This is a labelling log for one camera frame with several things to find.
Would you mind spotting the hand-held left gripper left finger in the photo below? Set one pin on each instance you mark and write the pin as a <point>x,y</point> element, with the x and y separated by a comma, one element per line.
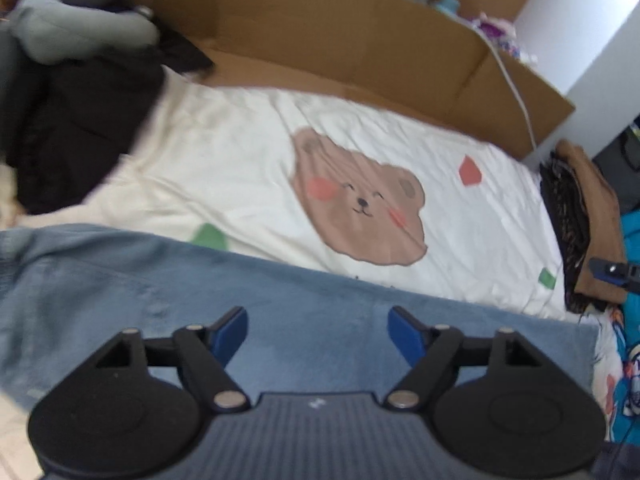
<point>232,332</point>

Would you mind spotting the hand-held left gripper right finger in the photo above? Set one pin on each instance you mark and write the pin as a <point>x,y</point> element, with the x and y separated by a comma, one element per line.
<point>405,332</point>

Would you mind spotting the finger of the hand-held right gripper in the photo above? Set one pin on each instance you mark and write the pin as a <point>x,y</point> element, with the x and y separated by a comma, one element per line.
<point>612,270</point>

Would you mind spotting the blue denim pants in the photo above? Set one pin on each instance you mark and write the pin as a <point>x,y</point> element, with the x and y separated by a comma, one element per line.
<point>300,300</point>

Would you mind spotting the black clothes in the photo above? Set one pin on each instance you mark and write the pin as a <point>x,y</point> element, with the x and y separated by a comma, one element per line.
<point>75,125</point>

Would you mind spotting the brown folded cloth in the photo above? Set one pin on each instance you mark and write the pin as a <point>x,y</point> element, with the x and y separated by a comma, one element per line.
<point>600,210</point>

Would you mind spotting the dark leopard print cloth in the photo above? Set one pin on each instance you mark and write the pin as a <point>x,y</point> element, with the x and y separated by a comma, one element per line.
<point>567,220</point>

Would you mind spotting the teal printed blanket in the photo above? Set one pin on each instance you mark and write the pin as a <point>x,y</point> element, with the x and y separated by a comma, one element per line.
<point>630,360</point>

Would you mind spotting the cream bear print bedsheet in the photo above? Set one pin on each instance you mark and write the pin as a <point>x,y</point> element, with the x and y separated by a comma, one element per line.
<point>240,150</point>

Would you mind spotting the person's dark clothing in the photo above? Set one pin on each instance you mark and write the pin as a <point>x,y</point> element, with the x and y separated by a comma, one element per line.
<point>620,462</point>

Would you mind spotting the white purple detergent pouch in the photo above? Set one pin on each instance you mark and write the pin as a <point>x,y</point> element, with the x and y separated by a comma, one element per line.
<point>495,30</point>

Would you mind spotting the brown cardboard sheet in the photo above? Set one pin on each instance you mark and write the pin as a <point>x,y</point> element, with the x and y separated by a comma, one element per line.
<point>325,35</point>

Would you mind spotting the blue capped bottle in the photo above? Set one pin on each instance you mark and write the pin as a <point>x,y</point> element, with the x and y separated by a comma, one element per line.
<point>446,4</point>

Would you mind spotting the grey neck pillow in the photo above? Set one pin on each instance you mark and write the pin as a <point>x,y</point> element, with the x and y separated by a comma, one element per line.
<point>75,35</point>

